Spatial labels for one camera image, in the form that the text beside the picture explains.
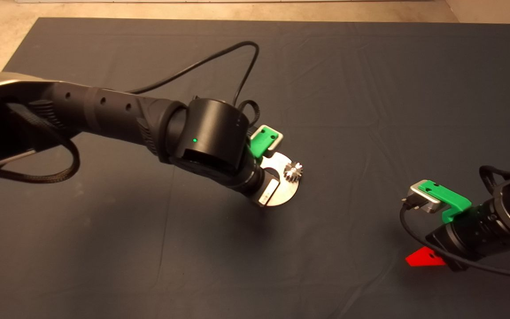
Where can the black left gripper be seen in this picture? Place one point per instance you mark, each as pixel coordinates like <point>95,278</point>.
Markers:
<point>255,186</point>

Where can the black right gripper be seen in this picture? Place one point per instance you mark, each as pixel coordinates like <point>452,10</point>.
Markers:
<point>472,239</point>

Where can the small steel planetary gear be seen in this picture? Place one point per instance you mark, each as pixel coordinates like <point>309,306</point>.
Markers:
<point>290,175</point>

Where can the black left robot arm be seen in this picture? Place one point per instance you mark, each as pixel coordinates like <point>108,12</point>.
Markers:
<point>104,110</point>

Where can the round metal carrier plate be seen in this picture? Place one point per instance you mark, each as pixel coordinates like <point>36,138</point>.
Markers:
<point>288,191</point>

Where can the dark grey table cloth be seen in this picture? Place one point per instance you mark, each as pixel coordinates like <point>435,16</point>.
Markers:
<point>370,79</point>

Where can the green left camera mount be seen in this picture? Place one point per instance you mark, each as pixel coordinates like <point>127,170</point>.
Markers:
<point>261,141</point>

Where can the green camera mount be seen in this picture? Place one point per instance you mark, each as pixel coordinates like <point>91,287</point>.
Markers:
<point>450,197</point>
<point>261,141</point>

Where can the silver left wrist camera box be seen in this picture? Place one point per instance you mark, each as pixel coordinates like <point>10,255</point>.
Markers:
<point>280,139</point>

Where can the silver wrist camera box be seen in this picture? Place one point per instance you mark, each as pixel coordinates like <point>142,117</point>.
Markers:
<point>421,197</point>
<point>280,139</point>

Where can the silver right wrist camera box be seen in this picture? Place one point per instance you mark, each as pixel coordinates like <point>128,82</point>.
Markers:
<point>421,197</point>

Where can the green right camera mount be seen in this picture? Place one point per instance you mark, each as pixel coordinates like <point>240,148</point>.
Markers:
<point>450,197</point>

